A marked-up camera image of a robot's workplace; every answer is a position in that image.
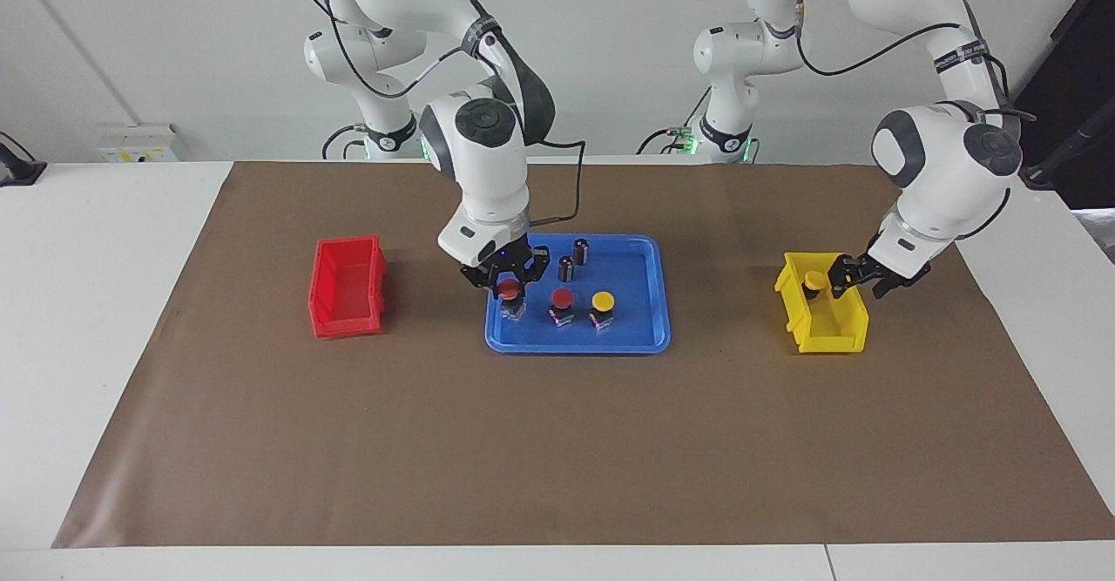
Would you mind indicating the red push button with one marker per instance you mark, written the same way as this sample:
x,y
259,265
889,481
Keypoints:
x,y
562,298
510,290

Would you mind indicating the black clamp mount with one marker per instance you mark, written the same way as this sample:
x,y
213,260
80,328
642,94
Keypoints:
x,y
17,172

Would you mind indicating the white wall socket box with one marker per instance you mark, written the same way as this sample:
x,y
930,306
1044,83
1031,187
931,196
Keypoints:
x,y
139,141

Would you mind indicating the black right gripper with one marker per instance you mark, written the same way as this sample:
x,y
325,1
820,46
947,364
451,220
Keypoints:
x,y
505,260

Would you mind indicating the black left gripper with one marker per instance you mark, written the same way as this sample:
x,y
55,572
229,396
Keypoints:
x,y
880,278

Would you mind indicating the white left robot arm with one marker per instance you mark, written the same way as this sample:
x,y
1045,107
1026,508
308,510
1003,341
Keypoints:
x,y
941,180

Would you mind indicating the black cylindrical capacitor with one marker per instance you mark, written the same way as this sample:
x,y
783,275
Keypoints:
x,y
581,251
566,269

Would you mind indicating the yellow push button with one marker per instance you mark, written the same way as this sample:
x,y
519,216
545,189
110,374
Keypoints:
x,y
814,280
603,301

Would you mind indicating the black stand pole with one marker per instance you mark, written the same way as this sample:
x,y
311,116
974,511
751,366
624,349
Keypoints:
x,y
1045,172

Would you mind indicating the yellow plastic bin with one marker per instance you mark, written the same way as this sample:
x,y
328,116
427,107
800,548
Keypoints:
x,y
827,341

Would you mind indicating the blue plastic tray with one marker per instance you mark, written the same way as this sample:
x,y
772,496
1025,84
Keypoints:
x,y
636,328

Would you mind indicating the red plastic bin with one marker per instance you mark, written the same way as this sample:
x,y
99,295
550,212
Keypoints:
x,y
344,328

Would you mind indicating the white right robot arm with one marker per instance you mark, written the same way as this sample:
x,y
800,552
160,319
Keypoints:
x,y
488,172

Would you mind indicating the brown paper table mat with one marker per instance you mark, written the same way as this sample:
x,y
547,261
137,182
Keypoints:
x,y
557,442

